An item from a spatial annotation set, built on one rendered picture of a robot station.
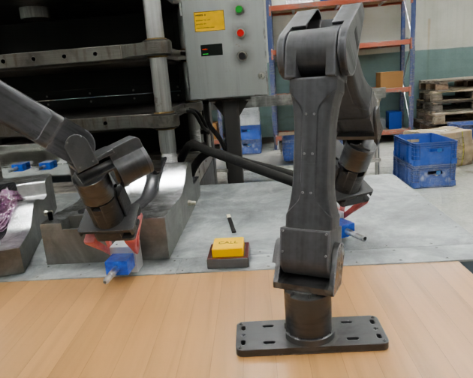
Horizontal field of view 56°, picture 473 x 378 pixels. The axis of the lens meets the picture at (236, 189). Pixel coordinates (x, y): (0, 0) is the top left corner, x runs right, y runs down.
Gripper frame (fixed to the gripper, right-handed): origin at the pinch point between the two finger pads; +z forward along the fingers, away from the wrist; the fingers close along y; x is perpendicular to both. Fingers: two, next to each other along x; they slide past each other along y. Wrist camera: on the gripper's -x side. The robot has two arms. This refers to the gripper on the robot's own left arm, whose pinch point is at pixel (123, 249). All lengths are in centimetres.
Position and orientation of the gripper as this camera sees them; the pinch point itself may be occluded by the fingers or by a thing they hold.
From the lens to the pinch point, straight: 90.0
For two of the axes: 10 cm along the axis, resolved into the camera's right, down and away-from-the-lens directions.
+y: -9.9, 0.5, 1.1
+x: -0.5, 6.9, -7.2
